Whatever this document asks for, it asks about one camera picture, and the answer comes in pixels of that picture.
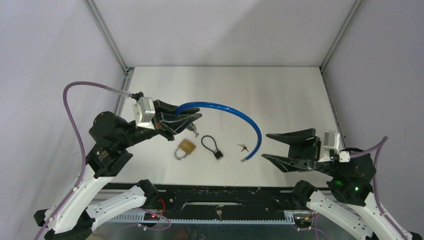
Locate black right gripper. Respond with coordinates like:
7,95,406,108
259,126,340,177

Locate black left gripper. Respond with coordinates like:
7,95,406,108
118,98,202,148

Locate blue cable lock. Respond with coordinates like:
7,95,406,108
174,101,263,163

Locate brass padlock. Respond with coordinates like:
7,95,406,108
174,139,196,161

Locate small silver keys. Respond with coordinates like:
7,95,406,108
238,144,250,153

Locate black cable lock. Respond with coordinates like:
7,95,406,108
200,135,224,161

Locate padlock key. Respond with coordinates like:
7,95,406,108
215,205,222,221

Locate blue lock silver keys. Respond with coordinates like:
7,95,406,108
191,126,200,138

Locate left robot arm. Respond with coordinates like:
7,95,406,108
34,97,202,240

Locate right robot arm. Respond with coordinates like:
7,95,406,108
263,128,421,240

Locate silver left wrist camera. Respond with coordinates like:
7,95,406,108
132,96,156,130

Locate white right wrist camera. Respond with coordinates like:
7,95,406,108
319,131,351,163

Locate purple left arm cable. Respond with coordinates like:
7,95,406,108
33,81,172,240

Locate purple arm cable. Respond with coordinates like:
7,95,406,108
33,81,172,240
349,135,410,240

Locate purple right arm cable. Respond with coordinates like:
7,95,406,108
349,135,410,240

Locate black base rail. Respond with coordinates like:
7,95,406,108
141,184,316,223

